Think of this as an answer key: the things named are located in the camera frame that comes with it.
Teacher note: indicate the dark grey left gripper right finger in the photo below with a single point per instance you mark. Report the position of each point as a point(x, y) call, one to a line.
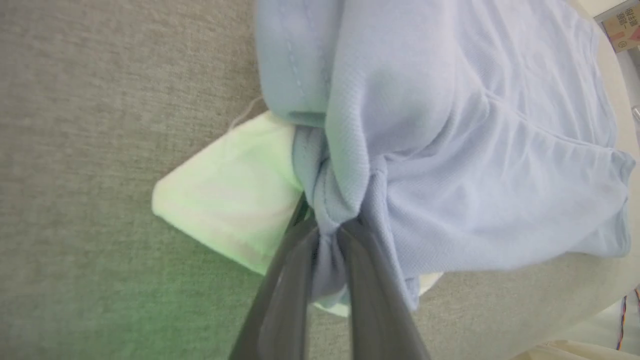
point(375, 310)

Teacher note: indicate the light blue garment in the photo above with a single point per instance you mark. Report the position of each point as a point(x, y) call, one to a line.
point(450, 150)

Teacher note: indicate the white cloth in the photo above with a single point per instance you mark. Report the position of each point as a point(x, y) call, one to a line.
point(235, 195)

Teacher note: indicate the printed cardboard box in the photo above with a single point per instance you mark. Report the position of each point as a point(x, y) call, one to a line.
point(622, 27)

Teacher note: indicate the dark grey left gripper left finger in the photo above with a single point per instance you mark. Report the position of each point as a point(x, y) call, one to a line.
point(285, 300)

